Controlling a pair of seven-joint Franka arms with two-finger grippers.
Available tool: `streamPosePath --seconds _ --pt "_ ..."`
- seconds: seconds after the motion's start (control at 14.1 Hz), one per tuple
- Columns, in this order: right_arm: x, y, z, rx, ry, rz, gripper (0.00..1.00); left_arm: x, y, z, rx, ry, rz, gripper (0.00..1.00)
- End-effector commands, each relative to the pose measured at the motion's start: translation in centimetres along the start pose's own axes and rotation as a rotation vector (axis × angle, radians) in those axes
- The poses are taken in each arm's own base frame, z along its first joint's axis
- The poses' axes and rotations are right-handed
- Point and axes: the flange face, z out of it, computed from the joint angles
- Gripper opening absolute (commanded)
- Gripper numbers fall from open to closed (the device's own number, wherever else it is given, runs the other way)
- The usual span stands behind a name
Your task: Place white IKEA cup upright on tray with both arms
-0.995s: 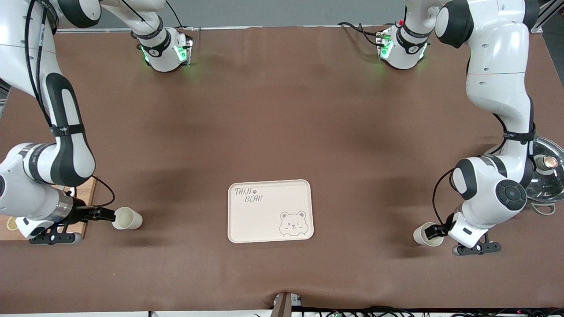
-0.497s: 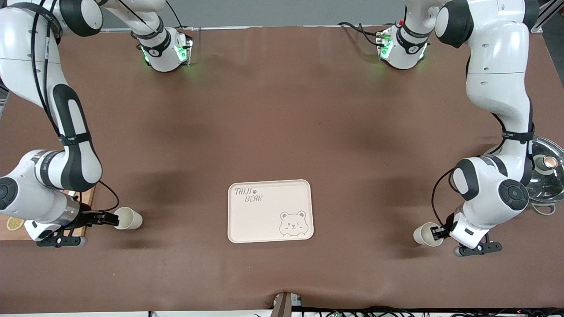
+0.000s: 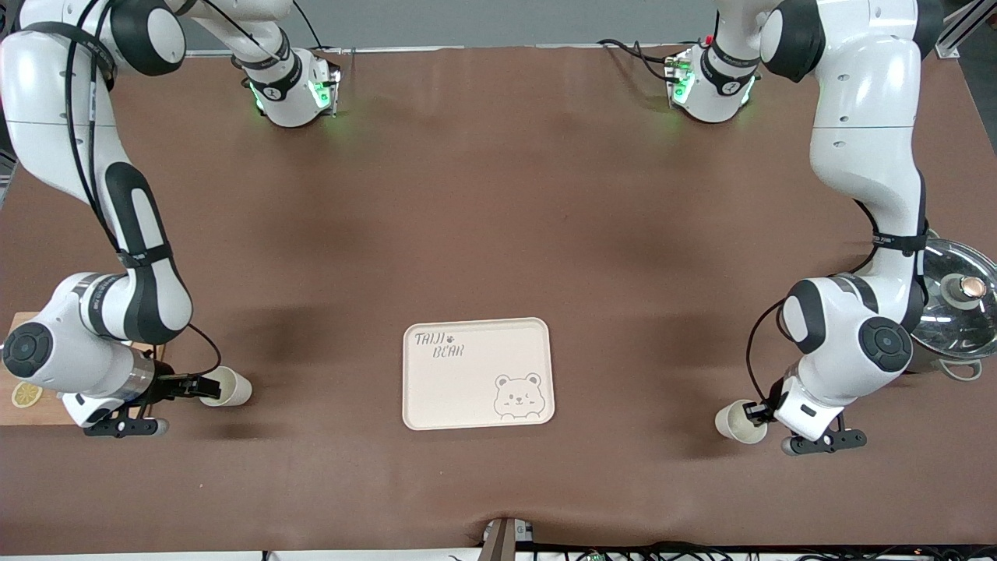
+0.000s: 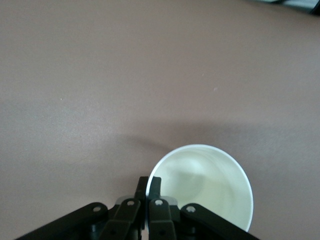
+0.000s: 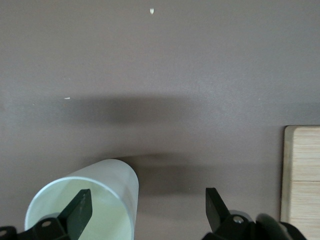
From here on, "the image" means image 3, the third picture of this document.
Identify black velcro cable strap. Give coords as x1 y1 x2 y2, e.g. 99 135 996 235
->
872 232 929 254
117 243 174 270

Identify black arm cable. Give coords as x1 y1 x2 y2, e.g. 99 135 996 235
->
62 0 224 390
746 175 929 406

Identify steel cooking pot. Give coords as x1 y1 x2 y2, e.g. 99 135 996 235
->
896 347 986 383

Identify black left base cables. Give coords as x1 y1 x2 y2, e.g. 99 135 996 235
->
596 37 678 83

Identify aluminium frame profile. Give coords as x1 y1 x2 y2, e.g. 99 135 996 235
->
935 0 997 59

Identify white tray with bear print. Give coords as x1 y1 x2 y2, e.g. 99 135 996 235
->
403 317 555 431

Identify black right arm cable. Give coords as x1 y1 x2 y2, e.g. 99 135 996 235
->
62 0 224 390

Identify brown table cover mat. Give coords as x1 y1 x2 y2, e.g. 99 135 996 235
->
0 45 997 556

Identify wooden cutting board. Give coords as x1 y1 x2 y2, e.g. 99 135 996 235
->
0 312 166 427

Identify black right base cable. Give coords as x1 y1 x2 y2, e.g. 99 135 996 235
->
290 0 324 51

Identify grey metal camera stand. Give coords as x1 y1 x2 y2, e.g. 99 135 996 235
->
481 517 534 561

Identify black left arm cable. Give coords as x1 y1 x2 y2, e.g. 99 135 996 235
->
746 175 929 406

